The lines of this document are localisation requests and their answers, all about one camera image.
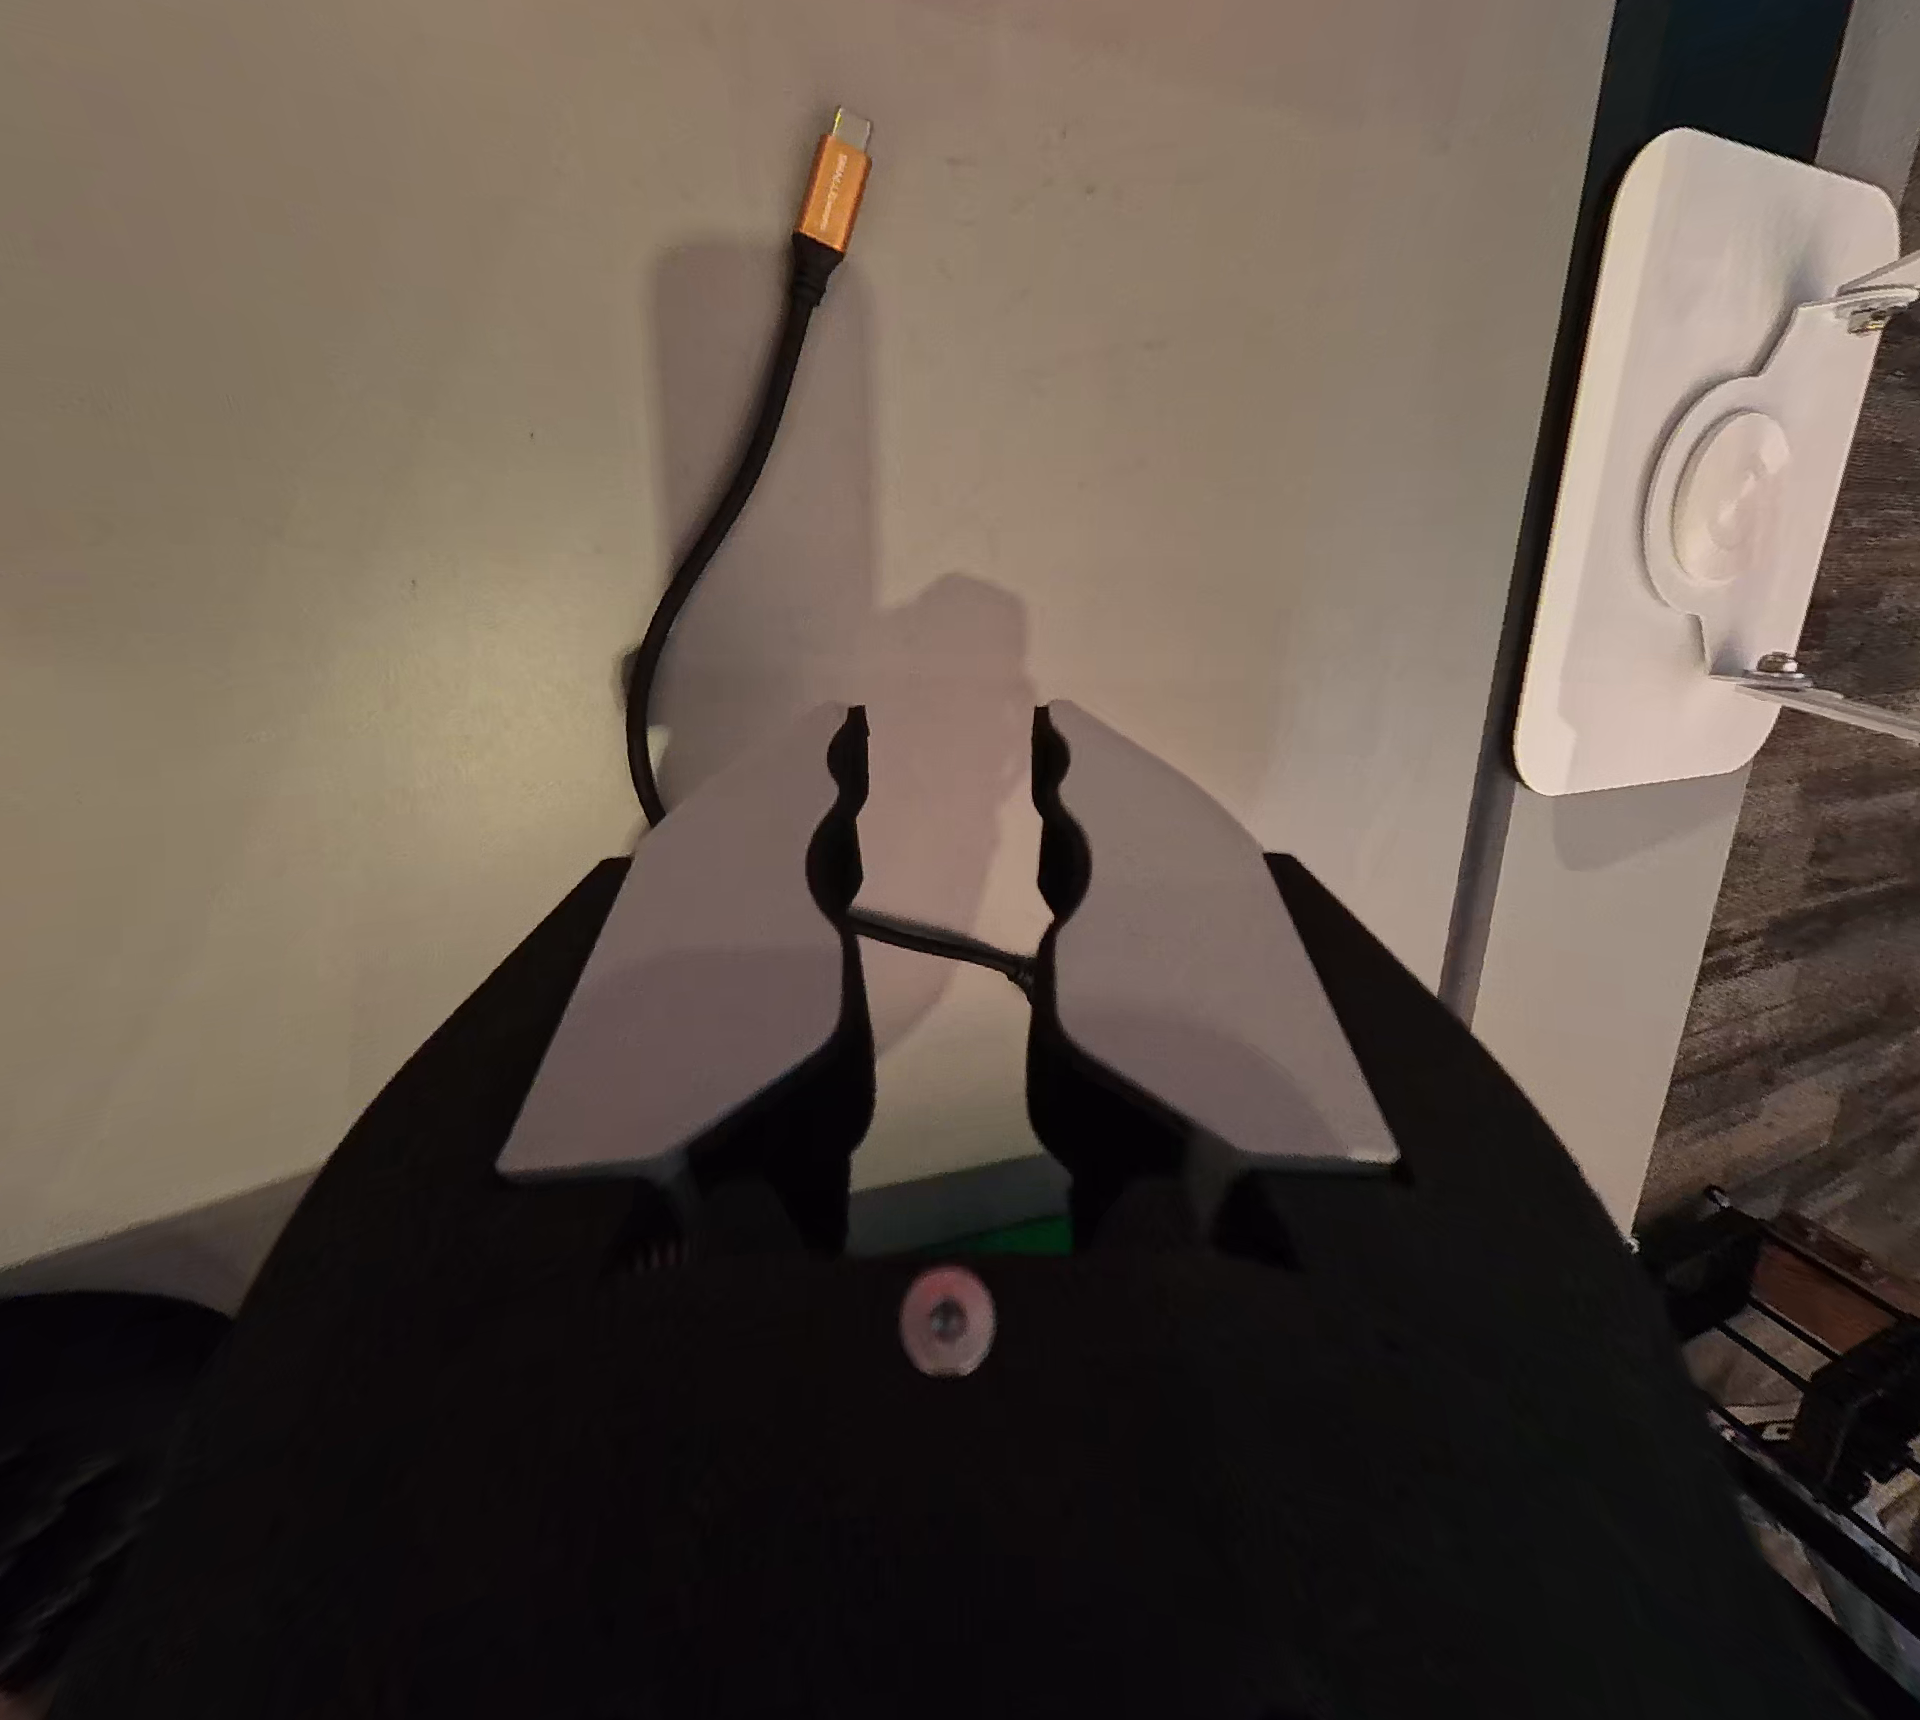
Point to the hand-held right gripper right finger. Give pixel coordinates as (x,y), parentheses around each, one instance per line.
(1186,971)

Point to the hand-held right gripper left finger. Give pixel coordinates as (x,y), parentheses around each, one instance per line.
(706,971)

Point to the black quilted pad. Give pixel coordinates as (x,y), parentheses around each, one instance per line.
(90,1450)

